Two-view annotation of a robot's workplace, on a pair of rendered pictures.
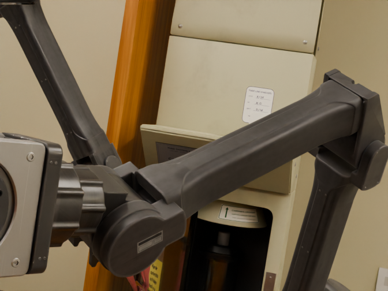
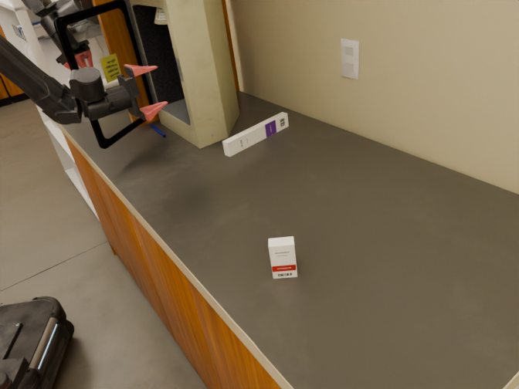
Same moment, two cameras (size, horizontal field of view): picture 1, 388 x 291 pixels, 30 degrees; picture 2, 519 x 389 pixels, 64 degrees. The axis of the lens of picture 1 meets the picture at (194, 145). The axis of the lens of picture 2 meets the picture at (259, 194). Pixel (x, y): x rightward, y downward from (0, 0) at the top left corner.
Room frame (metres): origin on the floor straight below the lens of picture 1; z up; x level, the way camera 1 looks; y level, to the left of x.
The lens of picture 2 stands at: (0.80, -1.24, 1.53)
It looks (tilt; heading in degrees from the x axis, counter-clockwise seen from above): 33 degrees down; 46
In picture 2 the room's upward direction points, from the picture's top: 9 degrees counter-clockwise
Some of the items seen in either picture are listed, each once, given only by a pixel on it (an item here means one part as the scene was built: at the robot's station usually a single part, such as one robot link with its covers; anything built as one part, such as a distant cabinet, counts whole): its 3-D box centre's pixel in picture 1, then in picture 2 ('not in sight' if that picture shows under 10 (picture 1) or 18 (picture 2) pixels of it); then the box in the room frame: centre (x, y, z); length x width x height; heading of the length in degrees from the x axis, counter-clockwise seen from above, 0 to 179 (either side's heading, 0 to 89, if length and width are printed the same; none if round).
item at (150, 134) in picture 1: (216, 159); not in sight; (1.52, -0.05, 1.46); 0.32 x 0.12 x 0.10; 77
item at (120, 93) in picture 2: not in sight; (120, 99); (1.30, -0.26, 1.21); 0.07 x 0.07 x 0.10; 77
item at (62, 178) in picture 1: (49, 201); not in sight; (0.70, 0.13, 1.45); 0.09 x 0.08 x 0.12; 47
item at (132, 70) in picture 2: not in sight; (141, 77); (1.37, -0.28, 1.24); 0.09 x 0.07 x 0.07; 167
